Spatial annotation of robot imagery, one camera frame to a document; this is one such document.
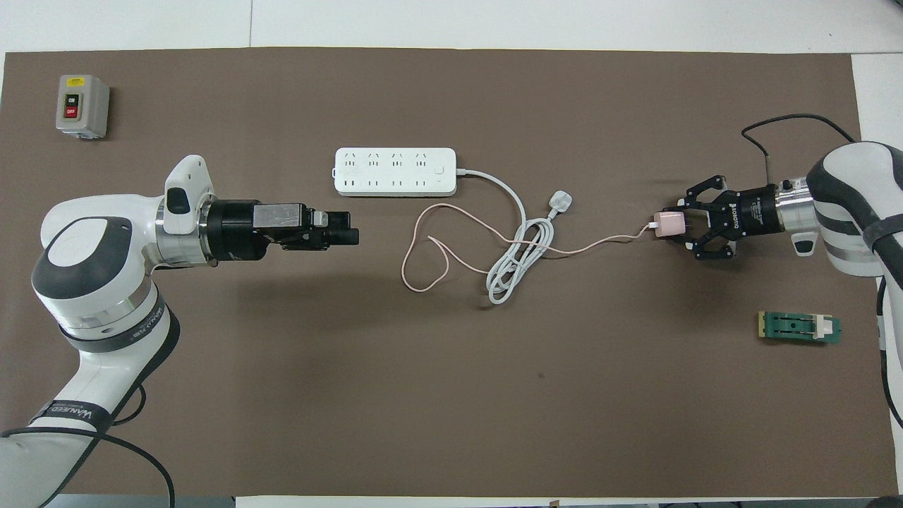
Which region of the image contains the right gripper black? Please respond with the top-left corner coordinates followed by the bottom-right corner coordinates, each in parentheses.
top-left (681, 175), bottom-right (780, 262)

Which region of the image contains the white power cord with plug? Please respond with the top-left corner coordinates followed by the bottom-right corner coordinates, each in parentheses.
top-left (455, 168), bottom-right (574, 306)

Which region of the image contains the pink charging cable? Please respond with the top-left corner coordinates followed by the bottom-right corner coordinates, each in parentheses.
top-left (401, 203), bottom-right (658, 293)

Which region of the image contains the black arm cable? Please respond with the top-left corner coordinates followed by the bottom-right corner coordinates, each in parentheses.
top-left (742, 115), bottom-right (903, 431)
top-left (0, 385), bottom-right (176, 508)

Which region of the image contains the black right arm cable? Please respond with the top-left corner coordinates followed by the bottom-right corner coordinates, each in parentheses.
top-left (742, 115), bottom-right (903, 431)

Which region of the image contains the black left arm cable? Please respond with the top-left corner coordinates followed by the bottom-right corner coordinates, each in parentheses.
top-left (0, 385), bottom-right (176, 508)

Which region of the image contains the white power strip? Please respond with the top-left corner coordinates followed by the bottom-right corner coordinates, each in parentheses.
top-left (333, 147), bottom-right (457, 198)

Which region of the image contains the grey on-off switch box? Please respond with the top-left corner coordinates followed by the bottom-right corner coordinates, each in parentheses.
top-left (56, 74), bottom-right (111, 140)

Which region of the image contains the brown table mat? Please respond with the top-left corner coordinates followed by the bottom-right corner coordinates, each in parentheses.
top-left (0, 47), bottom-right (900, 498)

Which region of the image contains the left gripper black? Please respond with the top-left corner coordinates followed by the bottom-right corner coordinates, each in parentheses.
top-left (207, 200), bottom-right (360, 262)

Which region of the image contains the pink charger adapter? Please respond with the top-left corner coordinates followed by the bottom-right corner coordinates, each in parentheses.
top-left (654, 211), bottom-right (688, 238)

